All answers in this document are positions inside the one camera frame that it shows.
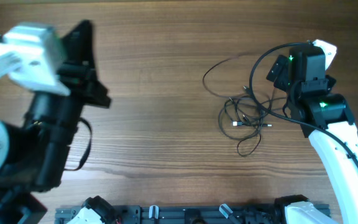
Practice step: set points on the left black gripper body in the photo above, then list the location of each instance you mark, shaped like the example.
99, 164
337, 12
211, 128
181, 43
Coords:
87, 84

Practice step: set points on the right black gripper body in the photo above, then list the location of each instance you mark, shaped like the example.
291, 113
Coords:
281, 82

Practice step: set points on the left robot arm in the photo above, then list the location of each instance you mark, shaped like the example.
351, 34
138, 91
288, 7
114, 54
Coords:
33, 156

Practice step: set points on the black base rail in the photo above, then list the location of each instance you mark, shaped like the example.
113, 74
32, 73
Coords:
290, 209

